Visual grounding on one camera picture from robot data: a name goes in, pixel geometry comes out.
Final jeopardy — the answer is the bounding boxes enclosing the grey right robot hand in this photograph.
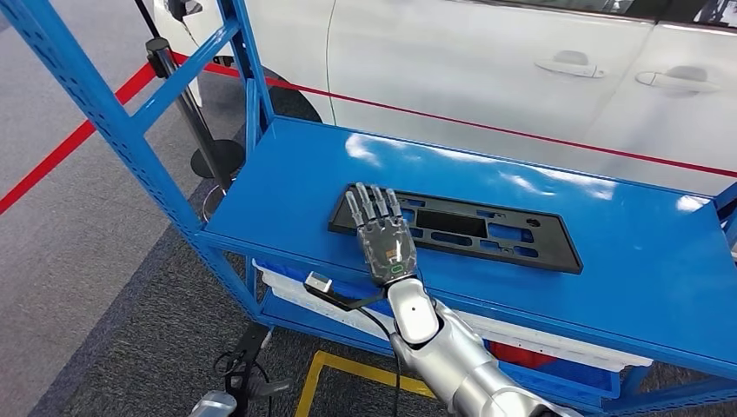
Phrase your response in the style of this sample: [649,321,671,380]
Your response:
[344,182,419,288]

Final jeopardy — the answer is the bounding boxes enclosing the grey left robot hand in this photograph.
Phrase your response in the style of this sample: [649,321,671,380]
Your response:
[229,374,293,413]

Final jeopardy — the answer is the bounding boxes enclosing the black plastic plate bracket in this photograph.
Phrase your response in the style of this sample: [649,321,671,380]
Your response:
[328,183,584,275]

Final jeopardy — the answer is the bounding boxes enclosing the blue metal shelf rack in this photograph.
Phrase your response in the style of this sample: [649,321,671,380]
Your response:
[0,0,737,417]

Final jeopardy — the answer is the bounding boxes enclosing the yellow floor tape square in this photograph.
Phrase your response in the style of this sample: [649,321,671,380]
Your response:
[295,351,435,417]

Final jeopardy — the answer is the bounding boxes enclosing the red item in bin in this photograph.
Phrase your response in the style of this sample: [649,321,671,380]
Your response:
[488,341,557,371]

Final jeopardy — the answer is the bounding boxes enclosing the white car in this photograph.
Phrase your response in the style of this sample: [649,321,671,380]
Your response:
[152,0,737,197]

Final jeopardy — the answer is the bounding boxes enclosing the red barrier belt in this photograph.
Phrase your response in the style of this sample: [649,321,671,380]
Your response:
[0,63,157,217]
[172,52,737,180]

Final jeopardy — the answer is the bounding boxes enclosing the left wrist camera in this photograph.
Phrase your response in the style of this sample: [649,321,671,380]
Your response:
[225,321,273,404]

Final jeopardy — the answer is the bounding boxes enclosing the black right camera bracket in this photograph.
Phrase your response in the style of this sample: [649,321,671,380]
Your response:
[305,284,387,313]

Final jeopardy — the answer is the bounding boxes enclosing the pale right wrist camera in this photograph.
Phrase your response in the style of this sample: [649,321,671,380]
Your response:
[303,271,335,295]

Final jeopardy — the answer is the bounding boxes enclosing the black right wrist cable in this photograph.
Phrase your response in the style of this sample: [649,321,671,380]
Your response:
[355,306,402,417]

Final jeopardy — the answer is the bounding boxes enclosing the black stanchion post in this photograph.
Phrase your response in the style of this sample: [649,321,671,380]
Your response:
[144,36,246,181]

